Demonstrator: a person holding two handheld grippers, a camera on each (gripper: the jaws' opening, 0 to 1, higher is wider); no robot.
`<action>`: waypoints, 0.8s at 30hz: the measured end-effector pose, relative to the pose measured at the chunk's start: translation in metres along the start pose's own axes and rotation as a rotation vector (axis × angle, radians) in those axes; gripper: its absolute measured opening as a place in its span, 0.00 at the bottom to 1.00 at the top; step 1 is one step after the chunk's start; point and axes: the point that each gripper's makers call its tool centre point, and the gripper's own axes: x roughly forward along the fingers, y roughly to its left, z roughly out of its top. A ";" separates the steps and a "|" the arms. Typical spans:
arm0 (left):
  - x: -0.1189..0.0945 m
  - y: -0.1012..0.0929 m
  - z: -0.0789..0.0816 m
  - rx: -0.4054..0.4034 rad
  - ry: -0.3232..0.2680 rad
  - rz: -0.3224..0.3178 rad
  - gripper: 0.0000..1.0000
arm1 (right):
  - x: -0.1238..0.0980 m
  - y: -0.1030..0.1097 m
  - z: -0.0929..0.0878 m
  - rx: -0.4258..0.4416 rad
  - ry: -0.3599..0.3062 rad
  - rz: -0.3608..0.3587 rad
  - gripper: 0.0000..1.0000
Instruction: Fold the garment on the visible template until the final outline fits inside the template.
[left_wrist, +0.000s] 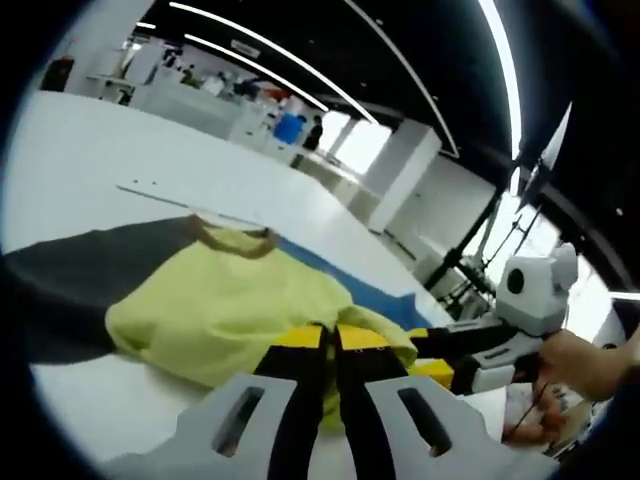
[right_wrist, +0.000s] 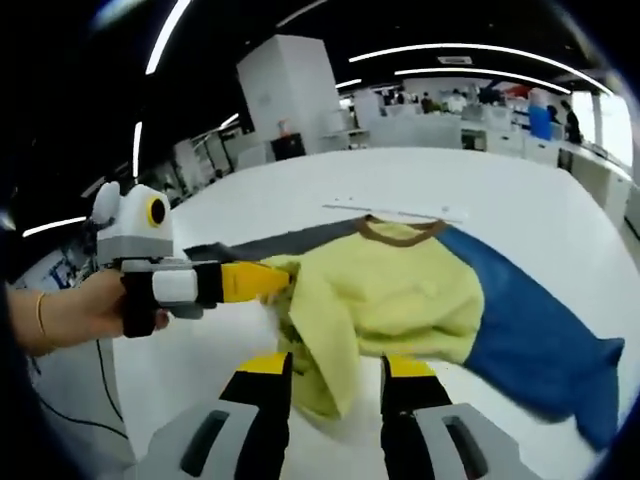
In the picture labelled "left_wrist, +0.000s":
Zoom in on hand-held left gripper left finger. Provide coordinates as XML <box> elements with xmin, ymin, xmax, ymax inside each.
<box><xmin>172</xmin><ymin>322</ymin><xmax>332</xmax><ymax>480</ymax></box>

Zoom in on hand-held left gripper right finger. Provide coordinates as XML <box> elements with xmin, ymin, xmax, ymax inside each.
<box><xmin>334</xmin><ymin>324</ymin><xmax>504</xmax><ymax>480</ymax></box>

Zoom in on yellow garment grey blue sleeves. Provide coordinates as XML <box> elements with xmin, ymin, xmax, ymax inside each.
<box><xmin>3</xmin><ymin>214</ymin><xmax>457</xmax><ymax>437</ymax></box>

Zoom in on person's right hand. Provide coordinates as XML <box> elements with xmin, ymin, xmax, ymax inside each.
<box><xmin>538</xmin><ymin>331</ymin><xmax>609</xmax><ymax>401</ymax></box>

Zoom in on thin black pole stand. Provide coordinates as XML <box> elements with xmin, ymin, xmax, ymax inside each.
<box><xmin>479</xmin><ymin>154</ymin><xmax>546</xmax><ymax>281</ymax></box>

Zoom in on black tripod stand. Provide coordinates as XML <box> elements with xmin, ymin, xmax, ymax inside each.
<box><xmin>424</xmin><ymin>197</ymin><xmax>504</xmax><ymax>304</ymax></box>

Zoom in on white pillar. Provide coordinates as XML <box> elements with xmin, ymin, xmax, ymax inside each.
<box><xmin>368</xmin><ymin>118</ymin><xmax>442</xmax><ymax>235</ymax></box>

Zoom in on white long counter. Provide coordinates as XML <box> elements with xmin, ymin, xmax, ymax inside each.
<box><xmin>291</xmin><ymin>148</ymin><xmax>382</xmax><ymax>212</ymax></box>

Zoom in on ceiling light strip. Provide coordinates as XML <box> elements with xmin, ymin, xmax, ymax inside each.
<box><xmin>168</xmin><ymin>1</ymin><xmax>380</xmax><ymax>125</ymax></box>
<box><xmin>476</xmin><ymin>0</ymin><xmax>525</xmax><ymax>162</ymax></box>
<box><xmin>183</xmin><ymin>33</ymin><xmax>330</xmax><ymax>113</ymax></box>

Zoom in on blue barrel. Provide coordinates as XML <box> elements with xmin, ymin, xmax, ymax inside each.
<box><xmin>273</xmin><ymin>111</ymin><xmax>307</xmax><ymax>147</ymax></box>

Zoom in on white low cabinet row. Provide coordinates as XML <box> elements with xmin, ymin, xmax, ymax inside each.
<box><xmin>132</xmin><ymin>82</ymin><xmax>261</xmax><ymax>144</ymax></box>

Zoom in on dark box with red top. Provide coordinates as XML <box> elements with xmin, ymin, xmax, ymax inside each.
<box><xmin>41</xmin><ymin>56</ymin><xmax>76</xmax><ymax>93</ymax></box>

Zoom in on black cable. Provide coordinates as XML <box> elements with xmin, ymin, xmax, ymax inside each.
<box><xmin>508</xmin><ymin>382</ymin><xmax>552</xmax><ymax>437</ymax></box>

